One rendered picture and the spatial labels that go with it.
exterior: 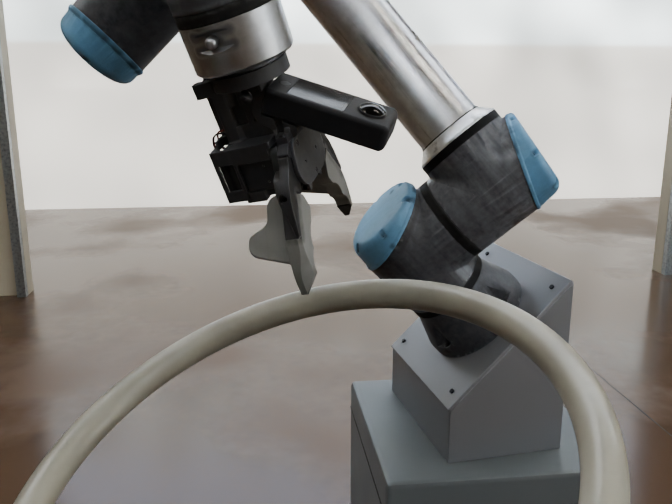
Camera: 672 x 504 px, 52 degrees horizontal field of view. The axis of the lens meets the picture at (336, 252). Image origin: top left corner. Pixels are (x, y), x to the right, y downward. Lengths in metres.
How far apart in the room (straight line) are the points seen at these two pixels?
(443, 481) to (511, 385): 0.19
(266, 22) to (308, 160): 0.13
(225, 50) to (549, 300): 0.75
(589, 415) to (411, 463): 0.71
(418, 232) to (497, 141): 0.19
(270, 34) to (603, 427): 0.39
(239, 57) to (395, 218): 0.57
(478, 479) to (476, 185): 0.47
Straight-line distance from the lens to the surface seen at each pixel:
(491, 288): 1.20
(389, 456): 1.22
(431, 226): 1.11
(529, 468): 1.22
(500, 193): 1.10
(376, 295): 0.70
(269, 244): 0.63
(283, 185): 0.60
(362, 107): 0.61
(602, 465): 0.49
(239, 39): 0.59
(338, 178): 0.71
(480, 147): 1.10
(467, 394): 1.16
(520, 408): 1.22
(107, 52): 0.74
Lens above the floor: 1.46
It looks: 14 degrees down
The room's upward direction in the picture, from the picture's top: straight up
